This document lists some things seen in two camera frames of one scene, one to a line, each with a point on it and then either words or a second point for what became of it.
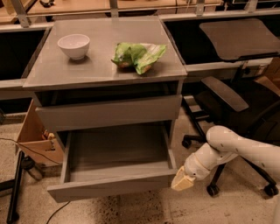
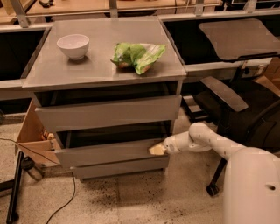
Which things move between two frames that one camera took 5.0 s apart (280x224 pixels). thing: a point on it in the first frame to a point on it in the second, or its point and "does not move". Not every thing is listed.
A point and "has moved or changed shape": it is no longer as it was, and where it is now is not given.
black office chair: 250,107 does not move
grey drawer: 115,162 has moved or changed shape
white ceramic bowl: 75,45 does not move
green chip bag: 141,56 does not move
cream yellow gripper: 193,166 to 171,146
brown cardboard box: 37,142 does not move
